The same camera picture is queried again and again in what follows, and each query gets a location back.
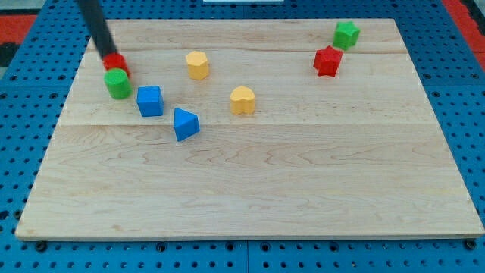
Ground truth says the blue cube block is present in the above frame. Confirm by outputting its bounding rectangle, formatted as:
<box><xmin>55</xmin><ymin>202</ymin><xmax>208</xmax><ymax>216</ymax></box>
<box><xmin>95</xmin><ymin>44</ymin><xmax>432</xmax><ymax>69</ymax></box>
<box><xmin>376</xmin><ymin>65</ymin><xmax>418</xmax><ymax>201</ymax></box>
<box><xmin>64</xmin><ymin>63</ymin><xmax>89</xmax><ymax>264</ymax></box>
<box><xmin>136</xmin><ymin>86</ymin><xmax>164</xmax><ymax>117</ymax></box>

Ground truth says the green star block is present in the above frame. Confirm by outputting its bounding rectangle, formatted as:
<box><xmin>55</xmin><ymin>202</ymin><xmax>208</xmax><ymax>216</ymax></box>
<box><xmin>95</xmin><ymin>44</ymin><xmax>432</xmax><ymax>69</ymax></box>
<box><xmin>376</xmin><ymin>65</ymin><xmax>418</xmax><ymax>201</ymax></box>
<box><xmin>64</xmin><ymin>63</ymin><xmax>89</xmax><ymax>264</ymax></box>
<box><xmin>333</xmin><ymin>21</ymin><xmax>361</xmax><ymax>50</ymax></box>

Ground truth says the blue triangular prism block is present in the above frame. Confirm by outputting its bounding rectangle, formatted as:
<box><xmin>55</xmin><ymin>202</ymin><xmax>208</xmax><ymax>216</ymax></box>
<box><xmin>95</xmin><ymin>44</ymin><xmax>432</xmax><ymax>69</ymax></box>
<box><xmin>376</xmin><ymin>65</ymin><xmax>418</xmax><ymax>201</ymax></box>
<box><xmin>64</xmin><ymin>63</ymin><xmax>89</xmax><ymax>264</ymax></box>
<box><xmin>174</xmin><ymin>108</ymin><xmax>200</xmax><ymax>142</ymax></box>

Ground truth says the yellow hexagon block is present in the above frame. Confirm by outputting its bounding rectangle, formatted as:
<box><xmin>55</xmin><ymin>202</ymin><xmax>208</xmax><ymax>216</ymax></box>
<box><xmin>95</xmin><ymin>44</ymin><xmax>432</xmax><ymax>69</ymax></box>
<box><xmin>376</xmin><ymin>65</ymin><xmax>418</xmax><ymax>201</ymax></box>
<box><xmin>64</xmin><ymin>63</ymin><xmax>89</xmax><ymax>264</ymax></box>
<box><xmin>186</xmin><ymin>51</ymin><xmax>209</xmax><ymax>80</ymax></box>

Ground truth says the red cylinder block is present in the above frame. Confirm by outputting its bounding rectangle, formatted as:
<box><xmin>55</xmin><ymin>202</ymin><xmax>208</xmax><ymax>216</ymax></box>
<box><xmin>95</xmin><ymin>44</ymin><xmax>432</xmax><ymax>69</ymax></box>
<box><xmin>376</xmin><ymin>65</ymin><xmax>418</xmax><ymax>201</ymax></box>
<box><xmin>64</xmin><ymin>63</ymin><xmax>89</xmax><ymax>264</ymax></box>
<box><xmin>102</xmin><ymin>52</ymin><xmax>130</xmax><ymax>77</ymax></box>

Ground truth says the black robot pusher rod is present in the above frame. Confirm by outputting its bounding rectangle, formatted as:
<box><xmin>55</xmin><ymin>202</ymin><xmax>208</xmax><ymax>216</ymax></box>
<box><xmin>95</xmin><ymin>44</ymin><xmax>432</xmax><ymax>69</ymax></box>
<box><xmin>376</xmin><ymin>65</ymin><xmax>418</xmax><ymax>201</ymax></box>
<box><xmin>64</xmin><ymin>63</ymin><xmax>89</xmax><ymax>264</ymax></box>
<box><xmin>77</xmin><ymin>0</ymin><xmax>117</xmax><ymax>59</ymax></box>

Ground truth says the yellow heart block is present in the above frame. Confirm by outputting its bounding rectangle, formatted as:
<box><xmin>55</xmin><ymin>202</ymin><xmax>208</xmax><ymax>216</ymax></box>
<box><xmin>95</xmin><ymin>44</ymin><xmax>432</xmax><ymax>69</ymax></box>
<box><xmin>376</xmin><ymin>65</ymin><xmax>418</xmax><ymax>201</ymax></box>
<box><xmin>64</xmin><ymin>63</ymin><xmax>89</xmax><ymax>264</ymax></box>
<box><xmin>230</xmin><ymin>86</ymin><xmax>255</xmax><ymax>115</ymax></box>

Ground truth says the green cylinder block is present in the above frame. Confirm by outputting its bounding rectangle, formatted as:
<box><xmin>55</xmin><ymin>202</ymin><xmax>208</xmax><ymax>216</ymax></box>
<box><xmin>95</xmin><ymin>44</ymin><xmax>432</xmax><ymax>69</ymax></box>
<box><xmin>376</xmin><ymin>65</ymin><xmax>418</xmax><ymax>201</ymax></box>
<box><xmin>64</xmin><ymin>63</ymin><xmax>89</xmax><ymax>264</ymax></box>
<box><xmin>103</xmin><ymin>68</ymin><xmax>132</xmax><ymax>99</ymax></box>

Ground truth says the red star block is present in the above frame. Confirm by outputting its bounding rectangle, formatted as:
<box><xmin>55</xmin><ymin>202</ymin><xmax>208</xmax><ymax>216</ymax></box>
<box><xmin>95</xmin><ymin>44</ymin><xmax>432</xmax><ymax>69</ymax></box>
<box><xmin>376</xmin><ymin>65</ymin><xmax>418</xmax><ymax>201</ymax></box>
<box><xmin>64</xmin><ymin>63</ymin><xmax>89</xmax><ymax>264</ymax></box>
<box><xmin>313</xmin><ymin>45</ymin><xmax>343</xmax><ymax>77</ymax></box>

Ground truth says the light wooden board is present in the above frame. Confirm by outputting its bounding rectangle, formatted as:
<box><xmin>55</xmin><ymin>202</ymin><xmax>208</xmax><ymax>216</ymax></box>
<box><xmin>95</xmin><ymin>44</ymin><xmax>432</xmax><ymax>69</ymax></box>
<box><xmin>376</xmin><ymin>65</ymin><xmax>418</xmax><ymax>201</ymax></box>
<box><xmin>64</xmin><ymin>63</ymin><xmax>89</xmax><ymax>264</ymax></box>
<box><xmin>16</xmin><ymin>19</ymin><xmax>484</xmax><ymax>241</ymax></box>

